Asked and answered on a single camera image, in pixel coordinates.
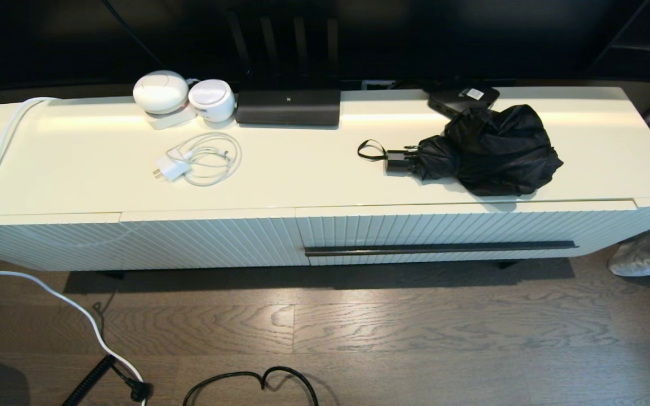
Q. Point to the black folding umbrella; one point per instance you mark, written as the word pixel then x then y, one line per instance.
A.
pixel 500 152

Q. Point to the white ribbed TV cabinet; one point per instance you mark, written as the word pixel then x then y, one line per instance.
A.
pixel 302 163

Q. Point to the white plug adapter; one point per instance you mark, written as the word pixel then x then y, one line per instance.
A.
pixel 174 168

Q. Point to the large white dome device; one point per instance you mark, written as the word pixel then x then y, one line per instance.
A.
pixel 160 92

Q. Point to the small white round device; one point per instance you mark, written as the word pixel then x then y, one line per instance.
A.
pixel 212 99

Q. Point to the black power plug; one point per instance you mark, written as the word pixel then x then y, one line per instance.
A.
pixel 140 389

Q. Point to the black router with antennas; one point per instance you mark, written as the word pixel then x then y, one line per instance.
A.
pixel 288 107

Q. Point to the black set-top box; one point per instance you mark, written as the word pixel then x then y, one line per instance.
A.
pixel 460 97

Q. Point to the grey fabric heap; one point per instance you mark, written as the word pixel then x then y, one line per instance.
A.
pixel 649 254

